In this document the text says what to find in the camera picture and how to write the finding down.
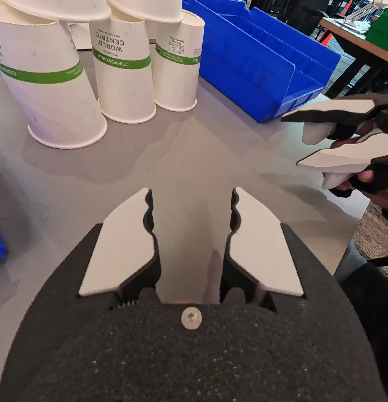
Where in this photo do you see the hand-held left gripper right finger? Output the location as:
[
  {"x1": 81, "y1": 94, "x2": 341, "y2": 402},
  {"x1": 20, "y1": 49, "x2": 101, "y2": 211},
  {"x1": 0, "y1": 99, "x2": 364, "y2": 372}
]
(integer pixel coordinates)
[{"x1": 220, "y1": 187, "x2": 305, "y2": 307}]

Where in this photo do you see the person's right forearm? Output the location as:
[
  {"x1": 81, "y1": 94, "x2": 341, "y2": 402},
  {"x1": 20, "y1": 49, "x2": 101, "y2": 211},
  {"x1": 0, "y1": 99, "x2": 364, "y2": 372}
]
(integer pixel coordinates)
[{"x1": 368, "y1": 188, "x2": 388, "y2": 227}]

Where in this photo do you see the white paper cup green band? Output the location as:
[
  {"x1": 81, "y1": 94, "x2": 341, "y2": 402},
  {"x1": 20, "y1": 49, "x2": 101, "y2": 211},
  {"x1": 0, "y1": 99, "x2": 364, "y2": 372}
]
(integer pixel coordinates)
[
  {"x1": 149, "y1": 14, "x2": 205, "y2": 112},
  {"x1": 0, "y1": 9, "x2": 108, "y2": 149},
  {"x1": 89, "y1": 16, "x2": 157, "y2": 124},
  {"x1": 108, "y1": 0, "x2": 184, "y2": 23},
  {"x1": 2, "y1": 0, "x2": 113, "y2": 23}
]

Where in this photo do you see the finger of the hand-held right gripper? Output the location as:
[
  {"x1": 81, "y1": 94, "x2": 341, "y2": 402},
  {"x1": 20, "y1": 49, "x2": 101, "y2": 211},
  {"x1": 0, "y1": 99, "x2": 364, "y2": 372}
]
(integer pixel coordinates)
[
  {"x1": 281, "y1": 99, "x2": 386, "y2": 146},
  {"x1": 296, "y1": 132, "x2": 388, "y2": 190}
]

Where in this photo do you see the black office chair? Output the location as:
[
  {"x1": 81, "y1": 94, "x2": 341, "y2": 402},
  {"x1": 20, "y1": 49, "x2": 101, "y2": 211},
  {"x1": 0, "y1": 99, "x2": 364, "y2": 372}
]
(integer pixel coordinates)
[{"x1": 249, "y1": 0, "x2": 339, "y2": 36}]

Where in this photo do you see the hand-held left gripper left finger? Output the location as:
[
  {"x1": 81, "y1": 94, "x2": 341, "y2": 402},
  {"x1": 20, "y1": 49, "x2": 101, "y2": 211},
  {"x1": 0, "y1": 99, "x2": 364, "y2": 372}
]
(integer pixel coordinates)
[{"x1": 78, "y1": 187, "x2": 161, "y2": 308}]

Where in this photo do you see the wooden table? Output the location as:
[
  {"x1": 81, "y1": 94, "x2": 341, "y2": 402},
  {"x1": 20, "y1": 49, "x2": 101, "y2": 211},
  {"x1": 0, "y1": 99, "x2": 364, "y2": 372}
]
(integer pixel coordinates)
[{"x1": 319, "y1": 17, "x2": 388, "y2": 98}]

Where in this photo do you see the green plastic bin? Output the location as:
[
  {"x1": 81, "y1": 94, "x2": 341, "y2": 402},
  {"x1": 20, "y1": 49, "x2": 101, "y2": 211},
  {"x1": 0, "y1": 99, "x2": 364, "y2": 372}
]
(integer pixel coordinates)
[{"x1": 365, "y1": 8, "x2": 388, "y2": 45}]

